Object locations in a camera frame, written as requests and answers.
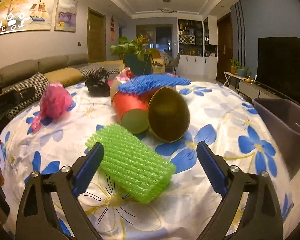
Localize blue foam fruit net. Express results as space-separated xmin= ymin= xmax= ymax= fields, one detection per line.
xmin=117 ymin=74 xmax=191 ymax=95

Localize green foam fruit net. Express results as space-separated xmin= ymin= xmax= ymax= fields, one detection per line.
xmin=85 ymin=124 xmax=176 ymax=204

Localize dark entrance door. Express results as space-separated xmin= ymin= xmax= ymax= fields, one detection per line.
xmin=217 ymin=13 xmax=233 ymax=84

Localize black television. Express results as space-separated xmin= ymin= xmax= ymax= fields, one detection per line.
xmin=256 ymin=37 xmax=300 ymax=104

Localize grey tv cabinet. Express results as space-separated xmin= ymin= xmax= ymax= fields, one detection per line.
xmin=238 ymin=81 xmax=281 ymax=100

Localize display cabinet shelving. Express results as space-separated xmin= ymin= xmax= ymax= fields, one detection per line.
xmin=178 ymin=19 xmax=203 ymax=56

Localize red plastic bag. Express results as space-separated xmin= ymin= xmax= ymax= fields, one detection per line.
xmin=108 ymin=67 xmax=136 ymax=86

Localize black plastic bag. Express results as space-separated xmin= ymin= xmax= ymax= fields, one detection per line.
xmin=85 ymin=67 xmax=110 ymax=97

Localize grey sectional sofa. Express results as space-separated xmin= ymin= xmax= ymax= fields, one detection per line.
xmin=0 ymin=52 xmax=125 ymax=100

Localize wooden door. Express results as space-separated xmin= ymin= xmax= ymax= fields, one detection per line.
xmin=87 ymin=8 xmax=106 ymax=63

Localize green potted plant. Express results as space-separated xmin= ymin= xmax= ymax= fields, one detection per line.
xmin=110 ymin=35 xmax=155 ymax=76

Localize purple abstract painting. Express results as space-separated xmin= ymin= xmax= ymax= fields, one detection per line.
xmin=55 ymin=0 xmax=78 ymax=33

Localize grey trash bin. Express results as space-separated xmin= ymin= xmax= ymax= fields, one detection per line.
xmin=253 ymin=98 xmax=300 ymax=179

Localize houndstooth cushion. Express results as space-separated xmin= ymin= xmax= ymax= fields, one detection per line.
xmin=2 ymin=73 xmax=49 ymax=120

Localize small white side table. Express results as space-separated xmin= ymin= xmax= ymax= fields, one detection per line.
xmin=223 ymin=72 xmax=245 ymax=87

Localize small potted plants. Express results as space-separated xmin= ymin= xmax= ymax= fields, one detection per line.
xmin=230 ymin=59 xmax=249 ymax=77

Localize red gold-rimmed lid cup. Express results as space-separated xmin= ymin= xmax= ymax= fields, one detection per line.
xmin=148 ymin=86 xmax=190 ymax=142

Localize pink plastic bag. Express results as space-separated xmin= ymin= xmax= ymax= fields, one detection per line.
xmin=31 ymin=82 xmax=72 ymax=132

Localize red cylindrical tube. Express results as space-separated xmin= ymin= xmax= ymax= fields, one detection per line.
xmin=110 ymin=80 xmax=158 ymax=134

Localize sailboat painting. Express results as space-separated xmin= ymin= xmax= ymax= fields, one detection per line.
xmin=0 ymin=0 xmax=55 ymax=35

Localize floral blue white tablecloth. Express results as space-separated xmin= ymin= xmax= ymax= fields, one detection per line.
xmin=0 ymin=82 xmax=293 ymax=239

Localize yellow cushion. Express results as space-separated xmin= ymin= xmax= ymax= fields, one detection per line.
xmin=44 ymin=68 xmax=84 ymax=87

